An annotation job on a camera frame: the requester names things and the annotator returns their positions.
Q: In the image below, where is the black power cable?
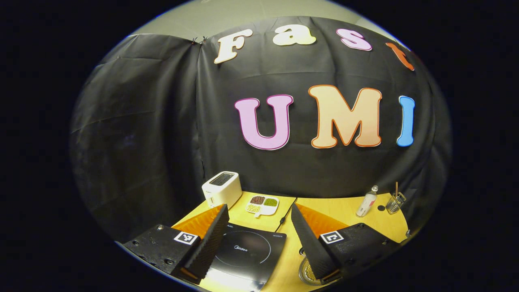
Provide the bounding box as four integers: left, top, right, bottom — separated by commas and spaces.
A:
279, 198, 298, 228

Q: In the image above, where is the stainless steel pot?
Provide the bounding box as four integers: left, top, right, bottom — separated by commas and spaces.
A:
298, 247, 325, 286

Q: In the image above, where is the white plastic bottle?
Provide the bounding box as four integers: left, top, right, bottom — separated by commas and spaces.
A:
356, 185, 379, 217

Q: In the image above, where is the black induction cooktop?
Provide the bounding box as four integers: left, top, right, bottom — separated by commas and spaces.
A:
201, 222, 287, 292

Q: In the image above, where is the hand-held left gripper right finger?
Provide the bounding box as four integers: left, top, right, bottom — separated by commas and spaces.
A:
290, 203, 400, 284

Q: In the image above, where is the wire mesh holder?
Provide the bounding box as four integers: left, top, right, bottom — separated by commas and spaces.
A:
385, 182, 407, 215

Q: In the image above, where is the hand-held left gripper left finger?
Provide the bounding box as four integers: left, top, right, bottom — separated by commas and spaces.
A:
122, 204, 230, 284

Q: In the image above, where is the white divided bean dish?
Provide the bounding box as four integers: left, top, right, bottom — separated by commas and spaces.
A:
246, 195, 280, 217

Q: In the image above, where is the white toaster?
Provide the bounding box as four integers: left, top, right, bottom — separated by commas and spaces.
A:
202, 171, 243, 209

